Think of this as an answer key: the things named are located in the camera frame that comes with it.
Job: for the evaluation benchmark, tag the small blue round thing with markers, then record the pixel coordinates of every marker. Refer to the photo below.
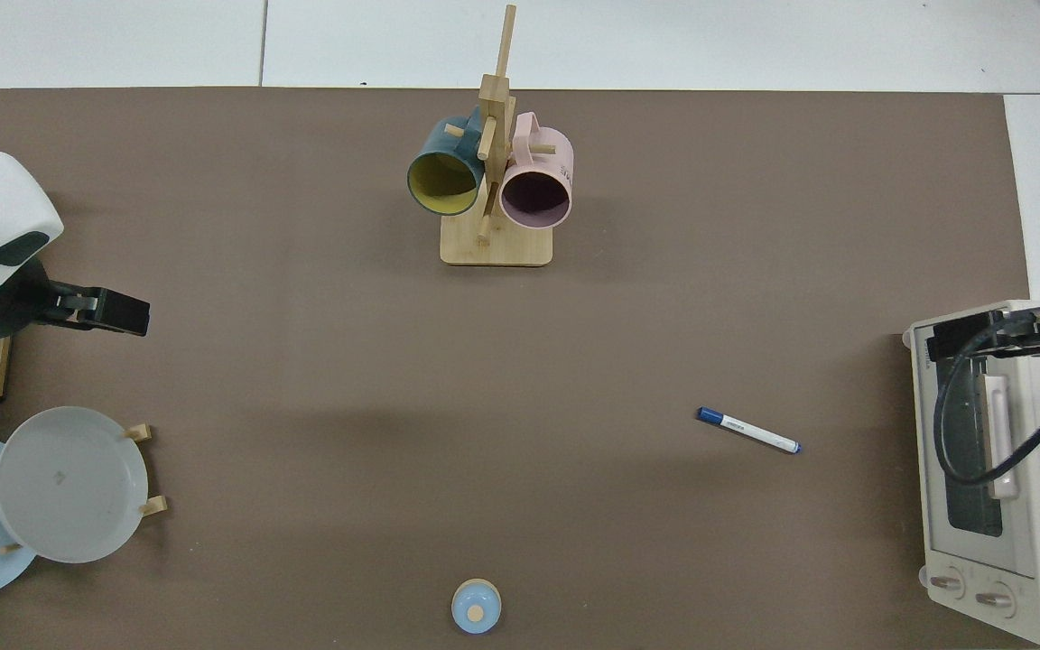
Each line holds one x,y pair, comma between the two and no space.
476,607

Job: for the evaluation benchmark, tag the wooden cup stand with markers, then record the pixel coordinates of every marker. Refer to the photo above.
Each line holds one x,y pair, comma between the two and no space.
495,246

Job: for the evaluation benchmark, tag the wooden plate rack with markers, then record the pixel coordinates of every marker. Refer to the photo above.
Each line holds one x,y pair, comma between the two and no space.
153,506

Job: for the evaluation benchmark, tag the pink cup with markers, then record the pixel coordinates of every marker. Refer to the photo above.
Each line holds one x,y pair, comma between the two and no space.
533,200

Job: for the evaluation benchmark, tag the grey plate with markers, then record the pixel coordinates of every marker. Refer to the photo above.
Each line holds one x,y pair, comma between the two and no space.
69,487

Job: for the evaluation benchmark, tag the dark teal cup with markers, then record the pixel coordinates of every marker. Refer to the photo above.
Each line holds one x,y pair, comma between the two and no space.
443,185

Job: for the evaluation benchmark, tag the white marker with blue cap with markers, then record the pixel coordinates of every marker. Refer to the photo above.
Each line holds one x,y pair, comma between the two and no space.
755,433

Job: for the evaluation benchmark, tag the brown table cloth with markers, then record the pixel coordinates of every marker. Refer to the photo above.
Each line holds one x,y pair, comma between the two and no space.
664,316

